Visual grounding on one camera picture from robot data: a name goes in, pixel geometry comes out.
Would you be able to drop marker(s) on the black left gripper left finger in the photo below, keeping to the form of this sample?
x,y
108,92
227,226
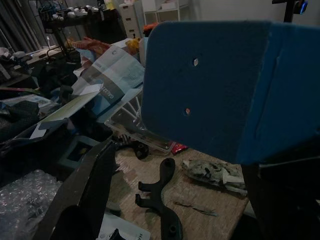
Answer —
x,y
85,185

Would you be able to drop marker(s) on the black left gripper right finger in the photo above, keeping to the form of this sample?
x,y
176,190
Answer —
x,y
287,200

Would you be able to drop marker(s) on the small teal box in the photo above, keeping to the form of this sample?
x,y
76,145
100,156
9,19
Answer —
x,y
80,150

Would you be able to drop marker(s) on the white printed booklet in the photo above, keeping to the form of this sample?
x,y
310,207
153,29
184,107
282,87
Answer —
x,y
130,230

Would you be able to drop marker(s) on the clear bubble wrap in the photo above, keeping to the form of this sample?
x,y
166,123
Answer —
x,y
22,200

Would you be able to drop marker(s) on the small black plastic part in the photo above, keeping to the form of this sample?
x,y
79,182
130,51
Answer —
x,y
141,150

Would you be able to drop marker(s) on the flat white cardboard flap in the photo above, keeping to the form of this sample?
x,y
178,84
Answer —
x,y
65,112

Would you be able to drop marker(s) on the clear plastic container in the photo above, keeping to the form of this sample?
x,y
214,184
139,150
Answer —
x,y
127,122

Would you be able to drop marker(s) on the dirty crumpled tissue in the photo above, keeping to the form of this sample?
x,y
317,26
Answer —
x,y
212,175

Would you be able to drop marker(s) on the black curved forked plastic part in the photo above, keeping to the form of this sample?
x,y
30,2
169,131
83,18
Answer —
x,y
166,200

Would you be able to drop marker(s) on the thin green strip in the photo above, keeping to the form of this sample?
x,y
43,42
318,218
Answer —
x,y
197,208

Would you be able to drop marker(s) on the black cloth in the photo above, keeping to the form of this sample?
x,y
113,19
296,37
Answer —
x,y
17,120

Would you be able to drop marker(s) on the red snack packet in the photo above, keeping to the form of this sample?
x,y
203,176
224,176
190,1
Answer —
x,y
178,148

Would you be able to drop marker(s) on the blue white printed carton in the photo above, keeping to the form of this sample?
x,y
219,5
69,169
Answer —
x,y
112,75

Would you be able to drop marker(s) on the orange red bag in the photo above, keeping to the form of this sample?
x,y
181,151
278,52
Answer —
x,y
92,45

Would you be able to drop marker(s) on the yellow plush toy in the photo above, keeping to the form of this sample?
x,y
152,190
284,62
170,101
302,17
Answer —
x,y
132,45

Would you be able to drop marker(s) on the black rack with items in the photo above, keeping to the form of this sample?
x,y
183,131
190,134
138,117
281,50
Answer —
x,y
82,22

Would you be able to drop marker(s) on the orange object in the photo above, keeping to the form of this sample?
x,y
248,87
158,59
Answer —
x,y
150,27

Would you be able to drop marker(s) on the white drawer cabinet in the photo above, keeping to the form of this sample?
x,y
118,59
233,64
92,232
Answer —
x,y
130,20

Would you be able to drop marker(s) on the grey curtain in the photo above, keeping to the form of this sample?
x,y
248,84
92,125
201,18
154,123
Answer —
x,y
17,25

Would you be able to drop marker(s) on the white open shelf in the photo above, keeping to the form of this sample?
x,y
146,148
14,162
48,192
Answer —
x,y
165,11

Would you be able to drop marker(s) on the black stand with blue light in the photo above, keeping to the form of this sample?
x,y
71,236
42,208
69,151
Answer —
x,y
291,8

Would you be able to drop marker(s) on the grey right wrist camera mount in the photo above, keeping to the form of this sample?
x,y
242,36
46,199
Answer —
x,y
212,87

